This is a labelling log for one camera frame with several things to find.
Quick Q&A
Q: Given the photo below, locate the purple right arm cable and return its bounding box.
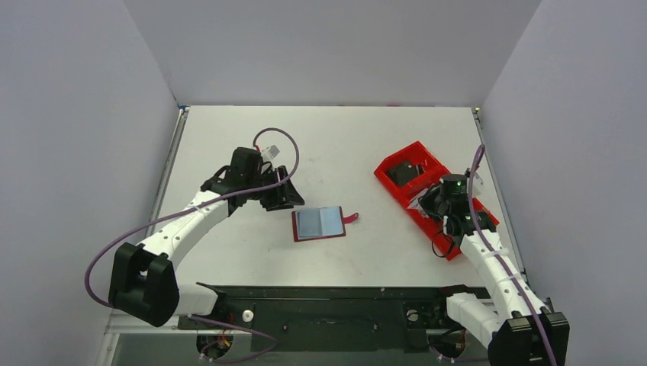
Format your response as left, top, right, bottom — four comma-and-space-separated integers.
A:
467, 144, 559, 366

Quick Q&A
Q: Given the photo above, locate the red plastic divided tray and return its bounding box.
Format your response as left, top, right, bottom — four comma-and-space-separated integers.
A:
374, 141, 500, 261

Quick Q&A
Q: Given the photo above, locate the white card in tray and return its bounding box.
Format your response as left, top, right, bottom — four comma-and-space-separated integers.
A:
407, 188, 436, 218

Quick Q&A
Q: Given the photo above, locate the red leather card holder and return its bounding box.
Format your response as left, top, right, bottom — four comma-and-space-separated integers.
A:
291, 206, 359, 242

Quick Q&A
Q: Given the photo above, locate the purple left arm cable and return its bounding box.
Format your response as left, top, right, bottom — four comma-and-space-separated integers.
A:
83, 127, 301, 309

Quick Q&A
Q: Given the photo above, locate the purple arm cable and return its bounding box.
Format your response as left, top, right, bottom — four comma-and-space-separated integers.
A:
83, 127, 301, 309
467, 144, 559, 366

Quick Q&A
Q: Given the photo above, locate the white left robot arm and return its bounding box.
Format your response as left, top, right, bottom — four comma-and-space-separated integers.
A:
108, 146, 304, 327

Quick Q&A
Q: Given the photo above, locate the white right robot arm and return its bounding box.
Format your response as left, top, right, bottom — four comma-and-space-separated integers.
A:
419, 174, 570, 365

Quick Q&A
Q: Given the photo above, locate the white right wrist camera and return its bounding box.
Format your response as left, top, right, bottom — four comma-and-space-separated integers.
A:
465, 169, 484, 197

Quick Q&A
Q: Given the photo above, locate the aluminium frame rail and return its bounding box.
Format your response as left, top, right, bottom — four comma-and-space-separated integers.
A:
105, 300, 464, 336

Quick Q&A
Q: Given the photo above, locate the black card in tray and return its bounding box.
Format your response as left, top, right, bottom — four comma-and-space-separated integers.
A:
386, 161, 423, 187

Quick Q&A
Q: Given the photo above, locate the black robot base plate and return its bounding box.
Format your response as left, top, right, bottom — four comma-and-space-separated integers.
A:
178, 286, 459, 353

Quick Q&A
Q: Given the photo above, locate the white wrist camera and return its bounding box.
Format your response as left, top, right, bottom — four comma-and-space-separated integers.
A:
465, 169, 484, 197
261, 145, 280, 162

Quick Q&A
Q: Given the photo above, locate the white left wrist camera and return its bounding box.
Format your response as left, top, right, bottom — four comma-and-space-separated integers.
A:
261, 145, 280, 162

